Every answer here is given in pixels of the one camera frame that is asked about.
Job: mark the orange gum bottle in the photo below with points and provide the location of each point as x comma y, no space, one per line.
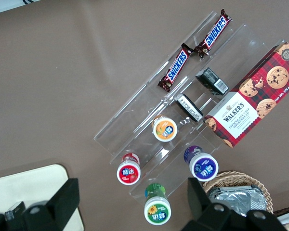
165,131

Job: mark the green gum bottle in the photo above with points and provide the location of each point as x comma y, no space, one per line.
157,211

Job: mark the aluminium foil container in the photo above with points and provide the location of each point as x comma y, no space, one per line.
240,199

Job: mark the light oval wicker basket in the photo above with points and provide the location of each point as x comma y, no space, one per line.
231,175

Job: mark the beige plastic tray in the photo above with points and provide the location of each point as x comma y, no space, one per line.
26,183

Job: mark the small black box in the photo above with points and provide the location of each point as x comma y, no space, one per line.
189,108
210,79
14,210

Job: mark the clear acrylic stepped stand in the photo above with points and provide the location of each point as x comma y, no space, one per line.
139,120

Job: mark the purple gum bottle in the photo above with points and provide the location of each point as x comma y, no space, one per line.
204,168

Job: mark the red gum bottle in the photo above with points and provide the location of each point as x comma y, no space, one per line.
128,172

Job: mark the red Walkers shortbread box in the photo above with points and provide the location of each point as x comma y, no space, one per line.
255,101

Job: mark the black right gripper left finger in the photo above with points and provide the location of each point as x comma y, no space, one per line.
60,207

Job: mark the Snickers bar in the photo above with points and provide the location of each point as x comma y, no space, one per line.
214,33
175,67

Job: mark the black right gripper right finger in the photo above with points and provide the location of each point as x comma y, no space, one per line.
207,216

